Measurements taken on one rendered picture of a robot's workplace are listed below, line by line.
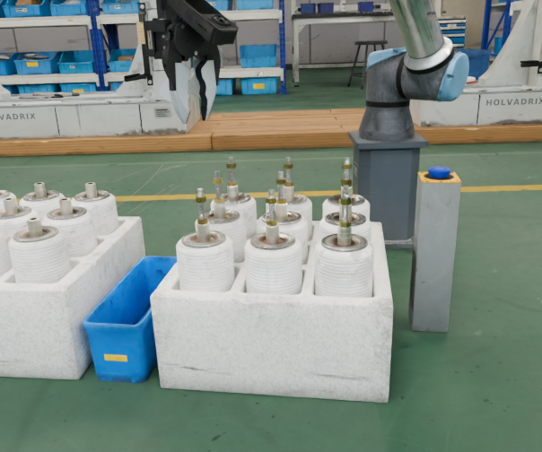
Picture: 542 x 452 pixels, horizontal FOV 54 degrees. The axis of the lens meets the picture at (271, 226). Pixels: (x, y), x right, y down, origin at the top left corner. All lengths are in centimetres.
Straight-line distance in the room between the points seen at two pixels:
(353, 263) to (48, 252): 52
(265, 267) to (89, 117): 231
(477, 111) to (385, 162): 168
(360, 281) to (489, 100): 233
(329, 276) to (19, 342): 56
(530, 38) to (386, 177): 199
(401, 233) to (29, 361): 98
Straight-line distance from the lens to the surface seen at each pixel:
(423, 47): 134
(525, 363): 111
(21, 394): 107
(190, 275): 90
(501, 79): 330
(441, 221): 105
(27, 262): 102
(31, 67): 606
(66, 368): 106
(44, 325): 103
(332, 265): 85
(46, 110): 316
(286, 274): 87
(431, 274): 109
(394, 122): 147
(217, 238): 92
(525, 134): 314
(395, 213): 151
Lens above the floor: 58
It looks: 20 degrees down
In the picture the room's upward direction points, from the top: 2 degrees counter-clockwise
